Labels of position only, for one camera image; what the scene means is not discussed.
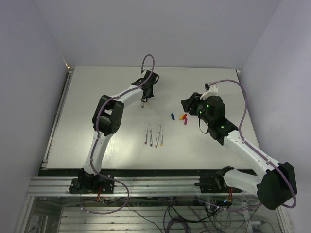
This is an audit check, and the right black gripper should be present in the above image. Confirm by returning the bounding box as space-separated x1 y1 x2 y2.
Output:
181 92 212 126

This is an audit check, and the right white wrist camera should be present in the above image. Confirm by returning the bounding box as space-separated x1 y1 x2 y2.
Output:
200 83 219 100

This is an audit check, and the blue end white pen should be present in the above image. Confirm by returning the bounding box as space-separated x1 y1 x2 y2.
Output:
149 123 153 147

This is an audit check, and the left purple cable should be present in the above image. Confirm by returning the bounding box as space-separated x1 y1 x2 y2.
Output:
80 54 156 215

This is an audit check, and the magenta end white pen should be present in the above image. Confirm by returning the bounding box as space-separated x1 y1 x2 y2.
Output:
144 122 149 144

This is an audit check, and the purple cable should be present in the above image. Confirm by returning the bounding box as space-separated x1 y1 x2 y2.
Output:
80 54 156 215
208 79 297 211

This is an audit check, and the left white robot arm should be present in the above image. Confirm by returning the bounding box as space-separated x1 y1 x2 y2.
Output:
81 70 159 193

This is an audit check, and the red end white pen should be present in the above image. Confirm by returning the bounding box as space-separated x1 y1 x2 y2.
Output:
155 124 161 148

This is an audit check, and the aluminium rail frame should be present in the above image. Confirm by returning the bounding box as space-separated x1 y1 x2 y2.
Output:
16 169 294 233

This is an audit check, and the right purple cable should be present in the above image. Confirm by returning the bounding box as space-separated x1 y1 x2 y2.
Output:
208 79 297 211

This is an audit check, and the yellow end white pen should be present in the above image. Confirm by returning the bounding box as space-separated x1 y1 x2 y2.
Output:
160 124 163 146

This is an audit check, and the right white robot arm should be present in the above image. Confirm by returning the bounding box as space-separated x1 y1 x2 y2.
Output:
181 92 297 210

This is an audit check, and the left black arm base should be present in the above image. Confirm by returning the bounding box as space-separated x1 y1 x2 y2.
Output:
69 168 114 194

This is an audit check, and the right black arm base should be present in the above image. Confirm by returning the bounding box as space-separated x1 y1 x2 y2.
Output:
194 166 234 193

